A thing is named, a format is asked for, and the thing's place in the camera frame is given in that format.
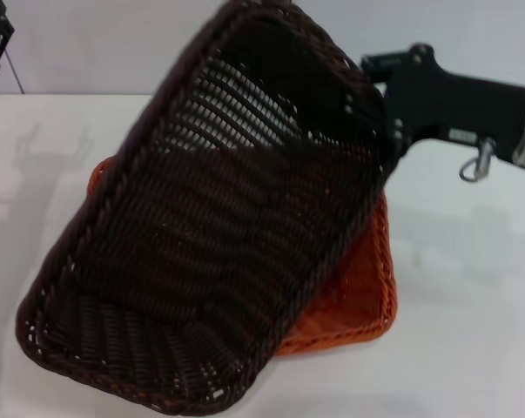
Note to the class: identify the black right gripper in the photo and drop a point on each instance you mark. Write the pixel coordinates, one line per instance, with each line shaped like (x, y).
(462, 106)

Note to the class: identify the orange woven plastic basket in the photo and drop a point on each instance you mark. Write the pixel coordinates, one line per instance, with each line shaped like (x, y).
(358, 305)

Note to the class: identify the dark brown woven plastic basket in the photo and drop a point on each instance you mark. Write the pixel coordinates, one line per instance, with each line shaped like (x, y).
(201, 235)

